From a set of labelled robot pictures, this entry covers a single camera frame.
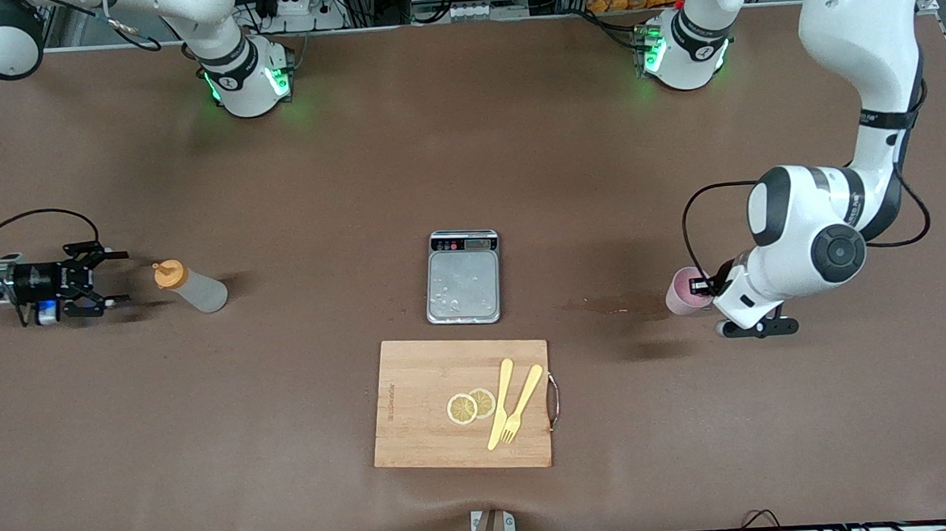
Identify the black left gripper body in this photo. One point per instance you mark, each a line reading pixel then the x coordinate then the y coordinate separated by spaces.
pixel 720 276

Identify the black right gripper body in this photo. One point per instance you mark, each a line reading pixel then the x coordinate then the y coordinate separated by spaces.
pixel 37 282

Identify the pink plastic cup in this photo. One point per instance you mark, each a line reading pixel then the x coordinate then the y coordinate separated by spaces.
pixel 681 297

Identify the orange-capped clear sauce bottle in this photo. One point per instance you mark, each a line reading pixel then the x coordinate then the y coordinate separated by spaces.
pixel 195 290

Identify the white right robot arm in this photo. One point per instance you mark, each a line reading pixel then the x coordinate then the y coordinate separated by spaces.
pixel 245 83

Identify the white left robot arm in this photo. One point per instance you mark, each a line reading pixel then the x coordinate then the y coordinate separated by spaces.
pixel 857 27

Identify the brown table cover mat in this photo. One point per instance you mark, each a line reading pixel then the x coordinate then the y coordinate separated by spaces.
pixel 274 187

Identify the yellow plastic fork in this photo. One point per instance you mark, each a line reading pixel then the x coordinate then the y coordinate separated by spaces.
pixel 526 396

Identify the yellow plastic knife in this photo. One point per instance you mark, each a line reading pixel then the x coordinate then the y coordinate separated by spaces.
pixel 502 397

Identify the silver digital kitchen scale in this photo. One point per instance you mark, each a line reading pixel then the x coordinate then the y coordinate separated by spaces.
pixel 463 286

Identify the yellow lemon slice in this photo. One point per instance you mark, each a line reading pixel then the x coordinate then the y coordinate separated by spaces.
pixel 460 409
pixel 486 401

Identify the wooden cutting board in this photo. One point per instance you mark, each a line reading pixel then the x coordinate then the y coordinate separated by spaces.
pixel 425 430

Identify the white power strip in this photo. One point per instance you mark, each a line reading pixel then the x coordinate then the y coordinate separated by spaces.
pixel 302 15

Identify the white connector block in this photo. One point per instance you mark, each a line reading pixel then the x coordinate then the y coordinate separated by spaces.
pixel 476 11

